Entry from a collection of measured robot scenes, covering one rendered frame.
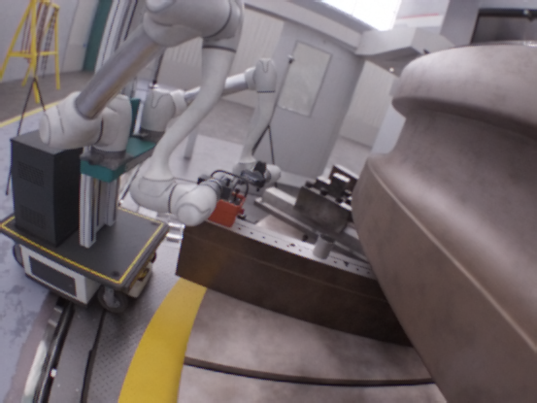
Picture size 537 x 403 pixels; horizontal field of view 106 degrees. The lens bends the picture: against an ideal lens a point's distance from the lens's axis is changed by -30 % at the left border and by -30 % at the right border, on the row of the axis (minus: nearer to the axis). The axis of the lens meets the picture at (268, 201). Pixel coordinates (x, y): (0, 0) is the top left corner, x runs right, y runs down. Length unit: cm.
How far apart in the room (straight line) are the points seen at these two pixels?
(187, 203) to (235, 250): 57
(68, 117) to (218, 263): 93
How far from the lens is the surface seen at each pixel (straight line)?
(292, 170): 453
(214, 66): 83
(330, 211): 227
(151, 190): 92
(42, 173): 151
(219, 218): 132
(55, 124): 102
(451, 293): 80
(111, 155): 120
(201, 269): 148
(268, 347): 138
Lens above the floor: 134
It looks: 22 degrees down
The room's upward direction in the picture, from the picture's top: 20 degrees clockwise
